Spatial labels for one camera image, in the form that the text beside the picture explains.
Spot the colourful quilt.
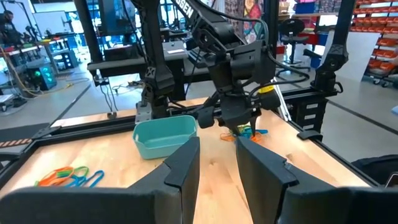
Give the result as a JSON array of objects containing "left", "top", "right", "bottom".
[{"left": 242, "top": 0, "right": 265, "bottom": 43}]

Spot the black controller box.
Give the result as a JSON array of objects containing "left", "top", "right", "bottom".
[{"left": 292, "top": 99, "right": 327, "bottom": 131}]

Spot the dark floral fabric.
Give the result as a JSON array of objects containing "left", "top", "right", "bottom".
[{"left": 223, "top": 0, "right": 246, "bottom": 35}]

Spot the silver aluminium post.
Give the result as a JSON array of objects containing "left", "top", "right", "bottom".
[{"left": 273, "top": 83, "right": 292, "bottom": 122}]

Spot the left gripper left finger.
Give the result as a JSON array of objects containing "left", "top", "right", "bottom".
[{"left": 0, "top": 136, "right": 201, "bottom": 224}]

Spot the black aluminium table frame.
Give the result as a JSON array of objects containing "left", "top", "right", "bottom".
[{"left": 0, "top": 0, "right": 382, "bottom": 194}]

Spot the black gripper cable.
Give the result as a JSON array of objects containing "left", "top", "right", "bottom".
[{"left": 242, "top": 17, "right": 312, "bottom": 100}]

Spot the black chair seat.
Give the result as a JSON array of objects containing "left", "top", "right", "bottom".
[{"left": 351, "top": 154, "right": 398, "bottom": 187}]

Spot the orange rubber band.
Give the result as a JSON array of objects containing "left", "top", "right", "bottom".
[
  {"left": 219, "top": 132, "right": 264, "bottom": 143},
  {"left": 34, "top": 166, "right": 75, "bottom": 187}
]

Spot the black monitor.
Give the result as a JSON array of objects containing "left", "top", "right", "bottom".
[{"left": 98, "top": 0, "right": 137, "bottom": 37}]

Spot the yellow extension cord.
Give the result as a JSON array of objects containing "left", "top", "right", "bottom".
[{"left": 0, "top": 46, "right": 75, "bottom": 97}]

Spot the person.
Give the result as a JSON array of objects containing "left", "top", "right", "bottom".
[{"left": 0, "top": 9, "right": 22, "bottom": 47}]

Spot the blue rubber band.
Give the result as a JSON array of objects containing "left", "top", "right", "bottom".
[
  {"left": 83, "top": 169, "right": 105, "bottom": 189},
  {"left": 63, "top": 175, "right": 88, "bottom": 188},
  {"left": 239, "top": 126, "right": 269, "bottom": 139}
]

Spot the white panel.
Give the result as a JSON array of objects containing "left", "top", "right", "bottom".
[{"left": 320, "top": 30, "right": 382, "bottom": 83}]

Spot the silver arm base bracket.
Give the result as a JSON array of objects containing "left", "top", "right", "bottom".
[{"left": 135, "top": 101, "right": 153, "bottom": 124}]

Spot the white board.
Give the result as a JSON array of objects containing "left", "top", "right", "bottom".
[{"left": 32, "top": 11, "right": 72, "bottom": 37}]

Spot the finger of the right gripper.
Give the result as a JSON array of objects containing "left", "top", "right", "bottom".
[
  {"left": 249, "top": 115, "right": 259, "bottom": 137},
  {"left": 228, "top": 123, "right": 241, "bottom": 137}
]

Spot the black mat with hazard stripes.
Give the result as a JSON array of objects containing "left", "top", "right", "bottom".
[{"left": 0, "top": 123, "right": 50, "bottom": 149}]

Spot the teal plastic basket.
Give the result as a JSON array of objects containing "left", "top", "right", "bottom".
[{"left": 132, "top": 114, "right": 198, "bottom": 161}]

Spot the blue storage box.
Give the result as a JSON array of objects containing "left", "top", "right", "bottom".
[{"left": 294, "top": 1, "right": 317, "bottom": 15}]

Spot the shelf with orange bins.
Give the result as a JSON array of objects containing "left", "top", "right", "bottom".
[{"left": 349, "top": 0, "right": 398, "bottom": 88}]

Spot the computer with green lights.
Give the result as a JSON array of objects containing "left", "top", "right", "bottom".
[{"left": 26, "top": 63, "right": 58, "bottom": 91}]

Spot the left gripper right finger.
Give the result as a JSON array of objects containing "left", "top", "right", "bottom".
[{"left": 236, "top": 136, "right": 398, "bottom": 224}]

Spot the black office chair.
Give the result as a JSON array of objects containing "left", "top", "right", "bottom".
[{"left": 276, "top": 17, "right": 312, "bottom": 75}]

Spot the black standing desk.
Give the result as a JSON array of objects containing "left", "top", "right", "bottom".
[{"left": 0, "top": 37, "right": 78, "bottom": 74}]

